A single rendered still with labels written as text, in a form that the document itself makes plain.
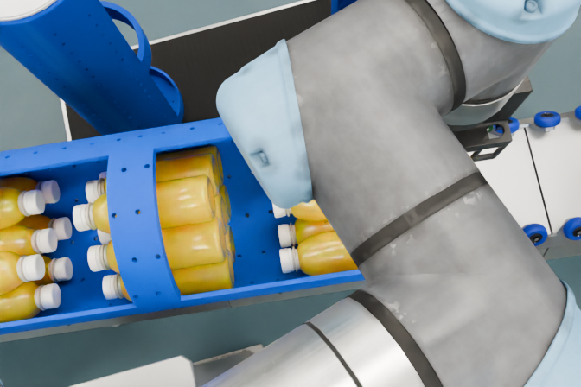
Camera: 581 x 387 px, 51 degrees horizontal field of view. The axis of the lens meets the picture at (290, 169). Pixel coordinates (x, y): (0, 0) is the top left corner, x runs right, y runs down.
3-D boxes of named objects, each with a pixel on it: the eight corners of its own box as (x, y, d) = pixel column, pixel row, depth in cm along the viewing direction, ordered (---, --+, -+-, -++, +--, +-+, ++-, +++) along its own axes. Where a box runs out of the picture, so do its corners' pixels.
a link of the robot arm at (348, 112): (317, 267, 26) (531, 134, 27) (189, 60, 28) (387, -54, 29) (318, 282, 33) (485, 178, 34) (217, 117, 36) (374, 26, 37)
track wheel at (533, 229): (551, 227, 103) (545, 219, 105) (525, 231, 103) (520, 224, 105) (547, 246, 106) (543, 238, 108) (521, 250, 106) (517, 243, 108)
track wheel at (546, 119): (565, 125, 109) (565, 115, 108) (539, 130, 109) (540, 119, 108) (553, 117, 113) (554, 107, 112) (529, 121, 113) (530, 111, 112)
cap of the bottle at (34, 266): (35, 262, 96) (46, 260, 96) (32, 284, 94) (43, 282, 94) (23, 251, 93) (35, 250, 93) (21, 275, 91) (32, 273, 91)
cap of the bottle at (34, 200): (26, 218, 95) (38, 216, 95) (21, 193, 95) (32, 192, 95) (36, 211, 99) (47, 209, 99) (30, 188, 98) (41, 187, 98)
